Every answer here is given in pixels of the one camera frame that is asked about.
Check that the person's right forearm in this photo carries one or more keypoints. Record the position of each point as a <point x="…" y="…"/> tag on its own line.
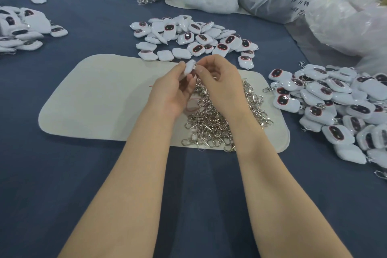
<point x="289" y="197"/>

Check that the person's right hand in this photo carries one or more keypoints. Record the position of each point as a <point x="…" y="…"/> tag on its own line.
<point x="227" y="88"/>

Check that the person's left hand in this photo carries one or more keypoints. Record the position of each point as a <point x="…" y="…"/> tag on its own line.
<point x="170" y="93"/>

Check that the cream felt work mat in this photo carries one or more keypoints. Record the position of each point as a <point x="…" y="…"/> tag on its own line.
<point x="90" y="99"/>

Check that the person's left forearm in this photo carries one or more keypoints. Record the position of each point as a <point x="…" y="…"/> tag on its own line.
<point x="124" y="197"/>

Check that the crumpled clear plastic bag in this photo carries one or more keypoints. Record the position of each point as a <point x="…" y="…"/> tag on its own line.
<point x="355" y="24"/>

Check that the white fob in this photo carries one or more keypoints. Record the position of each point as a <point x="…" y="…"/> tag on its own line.
<point x="190" y="67"/>

